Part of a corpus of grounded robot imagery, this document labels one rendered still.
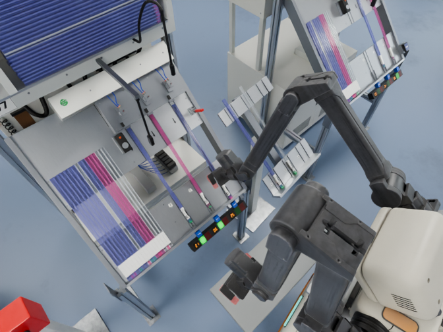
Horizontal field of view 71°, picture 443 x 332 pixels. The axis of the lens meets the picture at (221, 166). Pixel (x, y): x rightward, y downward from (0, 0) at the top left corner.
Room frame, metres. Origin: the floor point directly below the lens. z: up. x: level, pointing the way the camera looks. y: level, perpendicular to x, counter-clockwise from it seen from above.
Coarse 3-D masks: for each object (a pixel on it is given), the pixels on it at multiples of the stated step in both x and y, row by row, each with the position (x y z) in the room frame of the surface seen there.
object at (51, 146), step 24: (48, 120) 0.79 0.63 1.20; (72, 120) 0.82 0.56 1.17; (96, 120) 0.84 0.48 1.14; (168, 120) 0.92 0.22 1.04; (192, 120) 0.95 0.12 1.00; (24, 144) 0.70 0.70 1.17; (48, 144) 0.72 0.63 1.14; (72, 144) 0.74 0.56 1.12; (96, 144) 0.76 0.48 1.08; (144, 144) 0.81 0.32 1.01; (48, 168) 0.65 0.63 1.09; (120, 168) 0.71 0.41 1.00
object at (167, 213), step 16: (176, 192) 0.67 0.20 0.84; (192, 192) 0.69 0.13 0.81; (208, 192) 0.70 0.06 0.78; (224, 192) 0.71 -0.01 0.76; (160, 208) 0.60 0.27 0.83; (176, 208) 0.61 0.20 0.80; (192, 208) 0.63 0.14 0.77; (208, 208) 0.64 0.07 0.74; (160, 224) 0.55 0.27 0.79; (176, 224) 0.56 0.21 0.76; (192, 224) 0.57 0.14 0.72; (176, 240) 0.50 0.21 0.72
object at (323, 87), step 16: (304, 80) 0.64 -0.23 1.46; (320, 80) 0.61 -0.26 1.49; (336, 80) 0.62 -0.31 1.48; (304, 96) 0.60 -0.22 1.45; (320, 96) 0.59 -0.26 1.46; (336, 96) 0.58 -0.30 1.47; (336, 112) 0.56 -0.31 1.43; (352, 112) 0.56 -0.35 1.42; (336, 128) 0.55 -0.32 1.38; (352, 128) 0.53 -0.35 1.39; (352, 144) 0.51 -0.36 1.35; (368, 144) 0.50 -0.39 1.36; (368, 160) 0.48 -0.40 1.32; (384, 160) 0.48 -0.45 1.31; (368, 176) 0.46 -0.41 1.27; (384, 176) 0.44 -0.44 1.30; (400, 176) 0.45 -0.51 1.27; (384, 192) 0.40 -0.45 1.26; (400, 192) 0.40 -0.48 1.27
